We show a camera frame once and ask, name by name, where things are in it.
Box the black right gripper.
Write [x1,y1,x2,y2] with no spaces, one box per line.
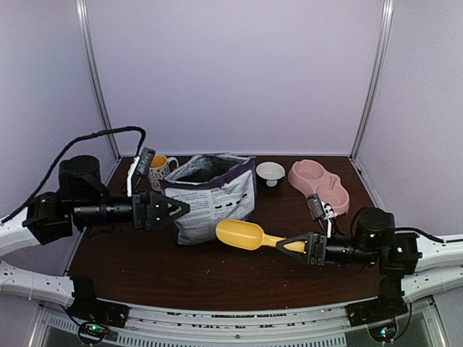
[276,232,379,270]

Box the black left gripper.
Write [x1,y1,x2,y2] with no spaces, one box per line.
[72,189,190,233]

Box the purple pet food bag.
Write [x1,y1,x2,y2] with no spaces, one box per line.
[161,153,257,246]

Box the yellow plastic scoop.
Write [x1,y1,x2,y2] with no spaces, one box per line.
[216,219,288,251]

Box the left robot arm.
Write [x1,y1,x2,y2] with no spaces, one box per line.
[1,155,190,321]

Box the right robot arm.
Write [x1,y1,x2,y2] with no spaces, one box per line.
[276,207,462,320]

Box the pink double pet feeder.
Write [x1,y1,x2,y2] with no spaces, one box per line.
[288,159,350,215]

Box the white patterned mug yellow inside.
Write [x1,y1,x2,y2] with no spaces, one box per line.
[148,155,179,192]

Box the black and white ceramic bowl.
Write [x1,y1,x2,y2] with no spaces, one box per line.
[255,161,286,188]

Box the right circuit board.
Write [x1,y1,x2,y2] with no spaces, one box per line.
[368,320,398,343]

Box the circuit board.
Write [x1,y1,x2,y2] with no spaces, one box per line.
[368,320,398,343]
[77,322,110,344]

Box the left circuit board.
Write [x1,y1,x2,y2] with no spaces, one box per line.
[77,322,110,344]

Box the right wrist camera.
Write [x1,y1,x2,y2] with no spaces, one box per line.
[307,193,341,238]

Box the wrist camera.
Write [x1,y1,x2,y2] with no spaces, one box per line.
[126,147,156,197]
[307,193,341,238]

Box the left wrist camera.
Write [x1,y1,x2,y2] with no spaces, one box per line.
[126,147,156,197]

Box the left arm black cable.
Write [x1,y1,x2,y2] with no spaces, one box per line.
[0,124,148,225]

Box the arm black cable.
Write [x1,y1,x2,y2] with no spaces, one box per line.
[392,299,422,340]
[0,124,148,225]

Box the front aluminium rail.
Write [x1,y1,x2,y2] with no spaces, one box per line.
[35,281,446,347]

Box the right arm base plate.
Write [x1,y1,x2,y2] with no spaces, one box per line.
[346,298,409,327]

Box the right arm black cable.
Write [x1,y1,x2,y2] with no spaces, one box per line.
[392,299,422,340]

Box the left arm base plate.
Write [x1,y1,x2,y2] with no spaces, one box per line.
[67,299,129,328]

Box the left aluminium corner post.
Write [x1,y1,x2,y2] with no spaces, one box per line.
[75,0,122,162]

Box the aluminium corner post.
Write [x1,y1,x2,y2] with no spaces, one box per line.
[349,0,394,162]
[75,0,122,162]

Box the right aluminium corner post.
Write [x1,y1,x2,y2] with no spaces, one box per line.
[349,0,394,162]

